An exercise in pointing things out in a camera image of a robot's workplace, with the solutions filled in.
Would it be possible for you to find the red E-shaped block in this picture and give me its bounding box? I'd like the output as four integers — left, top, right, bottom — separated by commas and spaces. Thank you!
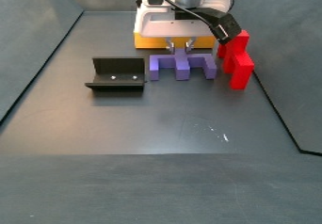
216, 30, 254, 89

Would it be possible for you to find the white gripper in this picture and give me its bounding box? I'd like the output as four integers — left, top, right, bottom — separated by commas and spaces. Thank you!
133, 0, 231, 54

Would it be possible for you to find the black L-shaped fixture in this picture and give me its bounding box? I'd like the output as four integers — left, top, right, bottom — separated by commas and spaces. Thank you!
84, 56, 144, 90

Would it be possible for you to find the purple E-shaped block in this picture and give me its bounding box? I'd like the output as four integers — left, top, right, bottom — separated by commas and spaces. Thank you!
148, 48, 218, 81

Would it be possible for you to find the yellow slotted board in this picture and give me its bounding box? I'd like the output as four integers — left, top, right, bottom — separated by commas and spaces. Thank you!
133, 33, 216, 49

